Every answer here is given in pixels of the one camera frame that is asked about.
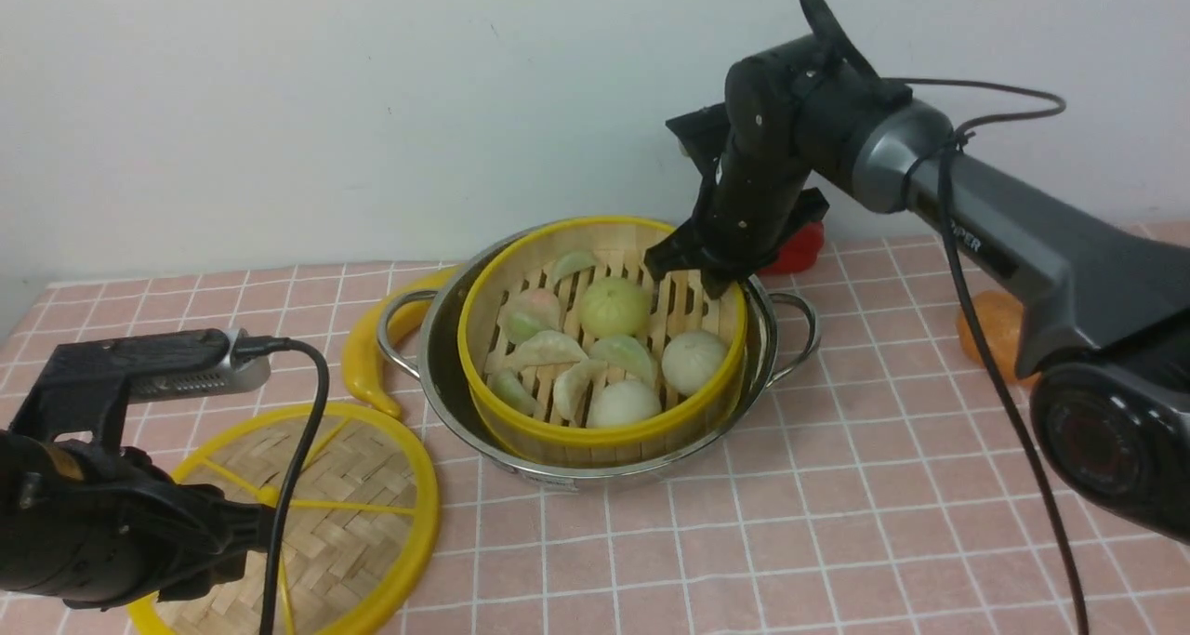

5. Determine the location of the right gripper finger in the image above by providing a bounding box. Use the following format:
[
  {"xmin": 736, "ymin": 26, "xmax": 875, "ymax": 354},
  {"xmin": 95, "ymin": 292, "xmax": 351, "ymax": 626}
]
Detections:
[
  {"xmin": 699, "ymin": 259, "xmax": 745, "ymax": 298},
  {"xmin": 643, "ymin": 221, "xmax": 708, "ymax": 282}
]

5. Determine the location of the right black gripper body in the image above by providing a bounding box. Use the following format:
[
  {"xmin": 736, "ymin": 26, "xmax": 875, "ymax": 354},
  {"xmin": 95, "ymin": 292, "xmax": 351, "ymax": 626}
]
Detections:
[{"xmin": 685, "ymin": 46, "xmax": 822, "ymax": 274}]

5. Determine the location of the yellow bamboo steamer basket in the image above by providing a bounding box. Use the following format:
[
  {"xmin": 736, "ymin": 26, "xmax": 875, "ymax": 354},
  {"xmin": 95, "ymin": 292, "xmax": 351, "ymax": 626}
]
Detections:
[{"xmin": 457, "ymin": 216, "xmax": 749, "ymax": 469}]

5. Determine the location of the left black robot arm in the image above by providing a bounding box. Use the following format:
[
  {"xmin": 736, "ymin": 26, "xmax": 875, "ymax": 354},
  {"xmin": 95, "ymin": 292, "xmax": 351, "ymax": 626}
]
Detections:
[{"xmin": 1, "ymin": 430, "xmax": 276, "ymax": 611}]

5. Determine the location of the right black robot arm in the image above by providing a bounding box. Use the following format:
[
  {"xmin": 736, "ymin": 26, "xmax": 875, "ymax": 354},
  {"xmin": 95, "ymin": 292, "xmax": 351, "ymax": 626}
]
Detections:
[{"xmin": 643, "ymin": 0, "xmax": 1189, "ymax": 543}]

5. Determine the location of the pale green dumpling top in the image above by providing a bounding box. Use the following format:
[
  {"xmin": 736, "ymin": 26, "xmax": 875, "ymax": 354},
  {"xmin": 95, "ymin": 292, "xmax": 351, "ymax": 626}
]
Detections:
[{"xmin": 549, "ymin": 249, "xmax": 601, "ymax": 287}]

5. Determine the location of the stainless steel pot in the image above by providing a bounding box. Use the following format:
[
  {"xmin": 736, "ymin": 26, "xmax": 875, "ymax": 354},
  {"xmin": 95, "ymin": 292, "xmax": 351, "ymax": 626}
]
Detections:
[{"xmin": 376, "ymin": 230, "xmax": 822, "ymax": 493}]

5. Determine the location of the white round bun right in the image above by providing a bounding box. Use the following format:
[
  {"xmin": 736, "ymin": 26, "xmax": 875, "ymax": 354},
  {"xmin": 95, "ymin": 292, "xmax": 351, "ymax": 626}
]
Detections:
[{"xmin": 660, "ymin": 331, "xmax": 728, "ymax": 397}]

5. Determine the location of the white round bun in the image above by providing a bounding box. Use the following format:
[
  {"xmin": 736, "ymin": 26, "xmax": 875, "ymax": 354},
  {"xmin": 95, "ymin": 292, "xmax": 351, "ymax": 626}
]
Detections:
[
  {"xmin": 660, "ymin": 331, "xmax": 728, "ymax": 397},
  {"xmin": 585, "ymin": 379, "xmax": 663, "ymax": 429}
]

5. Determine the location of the red bell pepper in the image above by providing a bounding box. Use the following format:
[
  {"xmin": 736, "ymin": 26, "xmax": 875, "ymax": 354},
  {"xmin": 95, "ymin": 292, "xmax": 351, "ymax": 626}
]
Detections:
[{"xmin": 758, "ymin": 221, "xmax": 826, "ymax": 276}]

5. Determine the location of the green-yellow round bun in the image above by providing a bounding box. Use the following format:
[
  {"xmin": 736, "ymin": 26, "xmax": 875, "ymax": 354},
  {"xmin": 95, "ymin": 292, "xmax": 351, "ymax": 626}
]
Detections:
[{"xmin": 578, "ymin": 276, "xmax": 652, "ymax": 338}]

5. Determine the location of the light green dumpling centre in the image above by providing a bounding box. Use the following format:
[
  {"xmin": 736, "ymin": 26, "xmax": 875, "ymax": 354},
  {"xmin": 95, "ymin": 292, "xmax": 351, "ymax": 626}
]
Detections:
[{"xmin": 588, "ymin": 334, "xmax": 658, "ymax": 388}]

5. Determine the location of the white round bun left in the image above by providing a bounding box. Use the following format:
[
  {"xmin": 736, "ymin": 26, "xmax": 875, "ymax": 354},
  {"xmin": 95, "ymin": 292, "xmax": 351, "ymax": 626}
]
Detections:
[{"xmin": 585, "ymin": 379, "xmax": 663, "ymax": 429}]

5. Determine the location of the pink green dumpling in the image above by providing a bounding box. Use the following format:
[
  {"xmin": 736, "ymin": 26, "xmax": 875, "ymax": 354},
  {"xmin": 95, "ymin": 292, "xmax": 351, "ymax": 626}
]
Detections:
[{"xmin": 497, "ymin": 288, "xmax": 562, "ymax": 344}]

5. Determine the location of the white dumpling centre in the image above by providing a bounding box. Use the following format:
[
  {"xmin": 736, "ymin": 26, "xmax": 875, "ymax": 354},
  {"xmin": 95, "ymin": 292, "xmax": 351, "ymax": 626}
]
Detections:
[{"xmin": 503, "ymin": 331, "xmax": 588, "ymax": 372}]

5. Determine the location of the white dumpling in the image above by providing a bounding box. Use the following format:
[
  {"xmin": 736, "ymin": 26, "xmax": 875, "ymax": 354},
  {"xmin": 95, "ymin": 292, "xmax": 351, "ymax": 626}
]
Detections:
[
  {"xmin": 552, "ymin": 357, "xmax": 608, "ymax": 423},
  {"xmin": 503, "ymin": 331, "xmax": 588, "ymax": 372}
]

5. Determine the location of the white dumpling lower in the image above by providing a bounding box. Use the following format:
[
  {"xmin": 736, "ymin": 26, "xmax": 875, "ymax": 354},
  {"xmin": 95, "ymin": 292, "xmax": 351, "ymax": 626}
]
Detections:
[{"xmin": 552, "ymin": 357, "xmax": 608, "ymax": 423}]

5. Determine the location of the green dumpling left edge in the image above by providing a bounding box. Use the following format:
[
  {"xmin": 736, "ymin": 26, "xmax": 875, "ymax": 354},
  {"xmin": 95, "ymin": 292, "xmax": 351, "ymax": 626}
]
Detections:
[{"xmin": 488, "ymin": 367, "xmax": 541, "ymax": 417}]

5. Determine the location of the orange brown potato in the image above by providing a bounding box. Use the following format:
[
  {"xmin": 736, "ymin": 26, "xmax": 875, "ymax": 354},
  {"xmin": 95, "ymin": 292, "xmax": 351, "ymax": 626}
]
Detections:
[{"xmin": 971, "ymin": 289, "xmax": 1038, "ymax": 390}]

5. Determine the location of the yellow chili pepper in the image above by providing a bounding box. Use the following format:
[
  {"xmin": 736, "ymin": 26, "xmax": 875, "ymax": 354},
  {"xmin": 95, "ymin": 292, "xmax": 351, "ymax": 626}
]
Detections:
[{"xmin": 342, "ymin": 266, "xmax": 457, "ymax": 420}]

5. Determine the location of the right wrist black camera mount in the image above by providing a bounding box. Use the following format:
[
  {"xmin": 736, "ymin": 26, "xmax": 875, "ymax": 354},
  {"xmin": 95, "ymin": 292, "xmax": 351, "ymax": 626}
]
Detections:
[{"xmin": 666, "ymin": 102, "xmax": 731, "ymax": 178}]

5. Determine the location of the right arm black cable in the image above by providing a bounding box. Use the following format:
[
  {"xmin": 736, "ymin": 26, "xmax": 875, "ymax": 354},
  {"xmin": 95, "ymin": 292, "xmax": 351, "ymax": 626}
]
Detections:
[{"xmin": 883, "ymin": 77, "xmax": 1091, "ymax": 635}]

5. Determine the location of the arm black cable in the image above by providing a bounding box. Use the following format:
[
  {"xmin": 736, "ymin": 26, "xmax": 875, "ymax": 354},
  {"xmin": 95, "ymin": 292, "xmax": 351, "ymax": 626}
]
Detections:
[
  {"xmin": 232, "ymin": 337, "xmax": 332, "ymax": 635},
  {"xmin": 883, "ymin": 77, "xmax": 1091, "ymax": 635}
]

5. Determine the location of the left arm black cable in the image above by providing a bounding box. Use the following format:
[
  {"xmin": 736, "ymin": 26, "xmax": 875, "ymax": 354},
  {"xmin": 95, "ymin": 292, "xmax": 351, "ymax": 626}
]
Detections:
[{"xmin": 232, "ymin": 337, "xmax": 332, "ymax": 635}]

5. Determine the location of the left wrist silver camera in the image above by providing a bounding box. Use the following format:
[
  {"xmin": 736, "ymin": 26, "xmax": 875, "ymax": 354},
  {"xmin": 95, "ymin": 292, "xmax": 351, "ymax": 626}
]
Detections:
[{"xmin": 7, "ymin": 328, "xmax": 273, "ymax": 441}]

